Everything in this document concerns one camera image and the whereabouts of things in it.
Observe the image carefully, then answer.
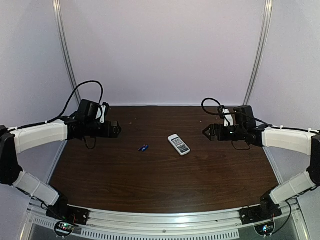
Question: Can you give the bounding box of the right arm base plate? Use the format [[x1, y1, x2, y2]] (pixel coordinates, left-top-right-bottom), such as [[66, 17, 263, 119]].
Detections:
[[238, 205, 282, 225]]

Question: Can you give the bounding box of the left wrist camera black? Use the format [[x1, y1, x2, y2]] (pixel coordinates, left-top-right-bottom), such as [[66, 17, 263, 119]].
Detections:
[[98, 102, 110, 124]]

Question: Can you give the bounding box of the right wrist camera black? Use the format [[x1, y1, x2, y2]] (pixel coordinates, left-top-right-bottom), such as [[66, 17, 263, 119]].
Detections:
[[218, 106, 234, 127]]

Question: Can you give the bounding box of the white remote control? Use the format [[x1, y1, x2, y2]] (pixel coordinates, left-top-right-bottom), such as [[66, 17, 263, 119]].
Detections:
[[167, 134, 191, 156]]

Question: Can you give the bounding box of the controller board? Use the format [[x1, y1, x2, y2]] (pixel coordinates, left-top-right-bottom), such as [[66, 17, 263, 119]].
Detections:
[[53, 221, 75, 238], [254, 220, 275, 237]]

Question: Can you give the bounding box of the left aluminium corner post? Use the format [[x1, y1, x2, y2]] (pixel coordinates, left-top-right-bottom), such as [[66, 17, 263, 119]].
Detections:
[[52, 0, 77, 90]]

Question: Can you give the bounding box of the right controller board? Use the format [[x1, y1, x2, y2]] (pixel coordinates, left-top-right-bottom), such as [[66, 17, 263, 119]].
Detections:
[[254, 220, 275, 237]]

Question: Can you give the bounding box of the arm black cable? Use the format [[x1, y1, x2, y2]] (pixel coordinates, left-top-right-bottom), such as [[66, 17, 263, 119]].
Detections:
[[24, 80, 104, 131], [201, 97, 226, 116]]

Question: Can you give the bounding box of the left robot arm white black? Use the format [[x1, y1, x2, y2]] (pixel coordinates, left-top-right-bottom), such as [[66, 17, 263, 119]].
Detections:
[[0, 99, 122, 218]]

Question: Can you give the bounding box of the aluminium corner post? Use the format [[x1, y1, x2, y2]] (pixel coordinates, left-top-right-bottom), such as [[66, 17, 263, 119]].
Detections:
[[243, 0, 273, 105], [52, 0, 77, 90]]

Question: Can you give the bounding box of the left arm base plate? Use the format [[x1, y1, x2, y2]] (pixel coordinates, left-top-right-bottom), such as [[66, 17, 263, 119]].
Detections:
[[46, 205, 90, 226]]

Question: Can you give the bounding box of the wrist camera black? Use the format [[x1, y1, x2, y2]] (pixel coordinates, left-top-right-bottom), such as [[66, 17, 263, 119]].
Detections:
[[218, 106, 234, 127], [98, 102, 110, 124]]

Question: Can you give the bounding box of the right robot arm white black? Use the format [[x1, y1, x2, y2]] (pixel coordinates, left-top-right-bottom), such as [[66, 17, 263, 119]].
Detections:
[[202, 105, 320, 217]]

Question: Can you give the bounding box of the left controller board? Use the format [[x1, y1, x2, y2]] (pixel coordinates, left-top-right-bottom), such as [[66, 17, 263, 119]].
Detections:
[[53, 221, 75, 238]]

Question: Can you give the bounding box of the right aluminium corner post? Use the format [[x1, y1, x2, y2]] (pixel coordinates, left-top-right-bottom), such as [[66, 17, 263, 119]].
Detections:
[[243, 0, 273, 105]]

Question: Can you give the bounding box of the aluminium front rail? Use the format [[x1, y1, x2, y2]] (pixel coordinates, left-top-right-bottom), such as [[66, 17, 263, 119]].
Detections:
[[23, 196, 305, 238]]

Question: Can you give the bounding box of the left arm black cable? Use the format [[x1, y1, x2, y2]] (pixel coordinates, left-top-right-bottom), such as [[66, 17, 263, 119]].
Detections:
[[24, 80, 104, 131]]

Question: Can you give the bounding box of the blue AAA battery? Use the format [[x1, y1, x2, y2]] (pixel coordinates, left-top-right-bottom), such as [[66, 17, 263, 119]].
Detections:
[[141, 145, 149, 152]]

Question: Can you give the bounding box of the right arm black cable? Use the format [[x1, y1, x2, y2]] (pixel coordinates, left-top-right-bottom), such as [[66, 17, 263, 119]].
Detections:
[[201, 97, 226, 116]]

